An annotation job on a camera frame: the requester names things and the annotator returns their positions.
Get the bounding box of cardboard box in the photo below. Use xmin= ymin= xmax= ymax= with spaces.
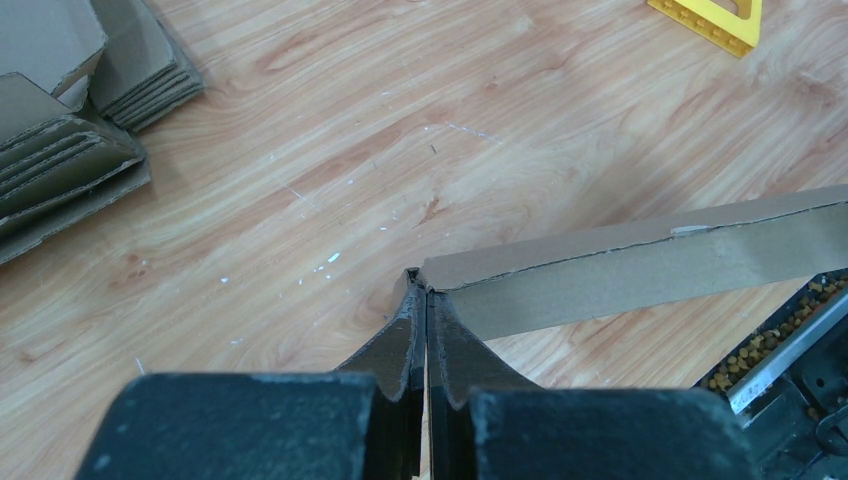
xmin=416 ymin=185 xmax=847 ymax=340

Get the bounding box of yellow triangular plastic frame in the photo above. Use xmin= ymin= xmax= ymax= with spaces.
xmin=647 ymin=0 xmax=763 ymax=58

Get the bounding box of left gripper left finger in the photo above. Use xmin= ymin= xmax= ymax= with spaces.
xmin=76 ymin=282 xmax=426 ymax=479

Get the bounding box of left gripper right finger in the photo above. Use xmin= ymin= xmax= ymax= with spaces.
xmin=427 ymin=292 xmax=760 ymax=479

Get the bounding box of flat cardboard stack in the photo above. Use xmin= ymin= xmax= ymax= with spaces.
xmin=1 ymin=1 xmax=204 ymax=262

